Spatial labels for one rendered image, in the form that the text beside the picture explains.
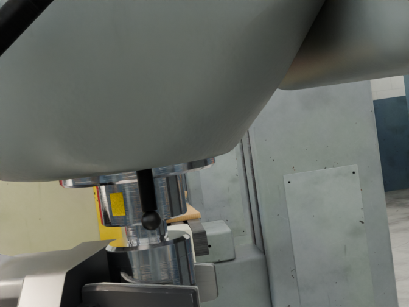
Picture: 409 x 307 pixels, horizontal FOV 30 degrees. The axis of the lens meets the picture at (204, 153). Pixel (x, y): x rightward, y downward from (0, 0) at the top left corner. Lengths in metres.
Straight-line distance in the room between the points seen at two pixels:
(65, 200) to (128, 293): 1.75
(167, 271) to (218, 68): 0.12
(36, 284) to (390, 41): 0.21
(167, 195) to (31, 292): 0.08
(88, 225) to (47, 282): 1.76
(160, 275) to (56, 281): 0.05
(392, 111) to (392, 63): 9.85
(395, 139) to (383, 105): 0.47
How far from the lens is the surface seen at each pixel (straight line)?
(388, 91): 10.19
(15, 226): 2.16
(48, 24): 0.33
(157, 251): 0.40
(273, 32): 0.35
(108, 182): 0.38
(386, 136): 10.16
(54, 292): 0.39
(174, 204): 0.40
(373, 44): 0.34
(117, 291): 0.40
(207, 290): 0.45
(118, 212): 0.40
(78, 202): 2.15
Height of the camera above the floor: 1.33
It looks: 3 degrees down
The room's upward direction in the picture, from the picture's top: 8 degrees counter-clockwise
